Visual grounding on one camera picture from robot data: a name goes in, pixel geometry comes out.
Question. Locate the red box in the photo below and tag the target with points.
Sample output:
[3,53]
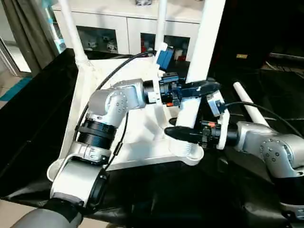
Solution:
[182,58]

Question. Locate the light blue rack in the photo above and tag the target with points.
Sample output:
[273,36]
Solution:
[59,40]

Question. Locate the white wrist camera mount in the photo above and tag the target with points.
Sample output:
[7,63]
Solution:
[155,80]
[223,128]

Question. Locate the dark low furniture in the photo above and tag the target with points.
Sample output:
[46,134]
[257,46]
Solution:
[285,65]

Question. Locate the black mat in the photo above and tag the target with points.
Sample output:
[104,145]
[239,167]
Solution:
[35,107]

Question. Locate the grey curtain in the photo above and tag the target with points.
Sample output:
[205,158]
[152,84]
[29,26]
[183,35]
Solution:
[31,35]

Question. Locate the white display cabinet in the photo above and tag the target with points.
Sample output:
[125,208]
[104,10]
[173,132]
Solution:
[107,21]

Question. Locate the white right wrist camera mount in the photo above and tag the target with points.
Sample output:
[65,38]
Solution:
[223,128]

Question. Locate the black cabinet with gold label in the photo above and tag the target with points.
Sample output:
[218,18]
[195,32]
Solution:
[244,28]

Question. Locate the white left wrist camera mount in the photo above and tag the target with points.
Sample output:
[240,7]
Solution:
[155,80]

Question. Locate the white cup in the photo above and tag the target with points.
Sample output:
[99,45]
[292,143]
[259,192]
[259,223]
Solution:
[150,50]

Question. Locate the white plastic table leg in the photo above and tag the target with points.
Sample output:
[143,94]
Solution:
[73,35]
[161,23]
[206,42]
[249,99]

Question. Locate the teal floor mat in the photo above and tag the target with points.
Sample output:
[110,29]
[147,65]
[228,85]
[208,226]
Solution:
[16,89]

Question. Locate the white plastic table top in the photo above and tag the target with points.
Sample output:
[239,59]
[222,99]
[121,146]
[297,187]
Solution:
[147,133]

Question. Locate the small white figurine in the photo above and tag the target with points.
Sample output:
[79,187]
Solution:
[91,45]

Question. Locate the white jar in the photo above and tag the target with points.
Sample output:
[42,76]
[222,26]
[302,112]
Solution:
[178,54]

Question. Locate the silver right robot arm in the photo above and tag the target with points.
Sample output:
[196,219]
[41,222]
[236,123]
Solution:
[268,147]

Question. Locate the grey door frame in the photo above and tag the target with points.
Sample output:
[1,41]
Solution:
[14,61]

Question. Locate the red bottle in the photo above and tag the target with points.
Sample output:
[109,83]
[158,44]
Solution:
[144,46]

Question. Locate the dark grey figurine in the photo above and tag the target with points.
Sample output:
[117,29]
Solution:
[143,2]

